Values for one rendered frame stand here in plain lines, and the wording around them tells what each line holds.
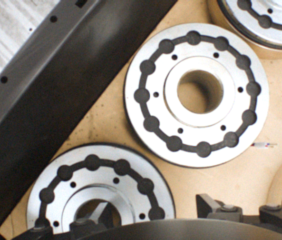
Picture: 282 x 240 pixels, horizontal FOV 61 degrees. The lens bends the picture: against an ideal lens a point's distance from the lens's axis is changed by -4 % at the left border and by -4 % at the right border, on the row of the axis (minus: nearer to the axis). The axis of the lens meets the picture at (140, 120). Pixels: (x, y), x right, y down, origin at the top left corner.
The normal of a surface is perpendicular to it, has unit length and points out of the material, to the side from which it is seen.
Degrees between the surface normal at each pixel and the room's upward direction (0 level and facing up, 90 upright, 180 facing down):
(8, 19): 0
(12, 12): 0
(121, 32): 90
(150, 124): 0
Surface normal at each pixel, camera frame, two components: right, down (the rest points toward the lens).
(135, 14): 0.79, 0.61
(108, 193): -0.01, -0.08
